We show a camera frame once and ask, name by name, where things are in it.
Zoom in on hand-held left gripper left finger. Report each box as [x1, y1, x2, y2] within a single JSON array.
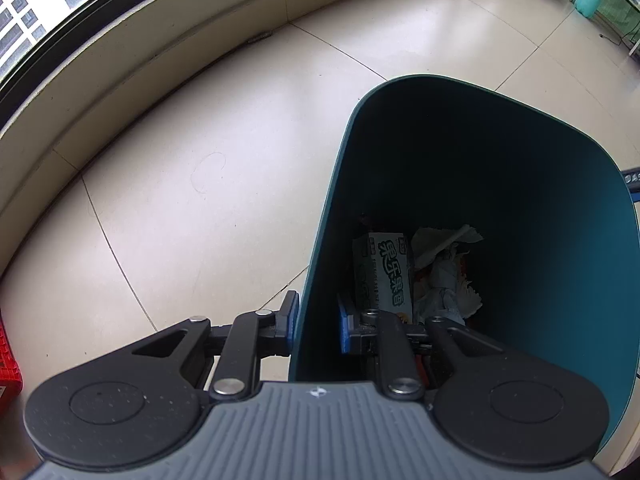
[[131, 290, 301, 402]]

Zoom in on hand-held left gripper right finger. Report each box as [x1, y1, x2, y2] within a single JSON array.
[[337, 294, 506, 402]]

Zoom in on napa cabbage leaf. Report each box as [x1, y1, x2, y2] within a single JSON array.
[[452, 280, 485, 320]]

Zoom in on dark teal trash bin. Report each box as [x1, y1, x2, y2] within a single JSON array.
[[287, 74, 640, 461]]

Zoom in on white and green carton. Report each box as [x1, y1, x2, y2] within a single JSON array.
[[352, 231, 416, 326]]

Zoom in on crumpled white paper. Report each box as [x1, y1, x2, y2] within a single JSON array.
[[416, 255, 467, 326]]

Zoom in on white crumpled tissue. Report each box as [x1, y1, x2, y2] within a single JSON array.
[[411, 224, 485, 268]]

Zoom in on red plastic crate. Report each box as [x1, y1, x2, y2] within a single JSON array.
[[0, 317, 25, 411]]

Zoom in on window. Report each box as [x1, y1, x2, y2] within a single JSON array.
[[0, 0, 156, 93]]

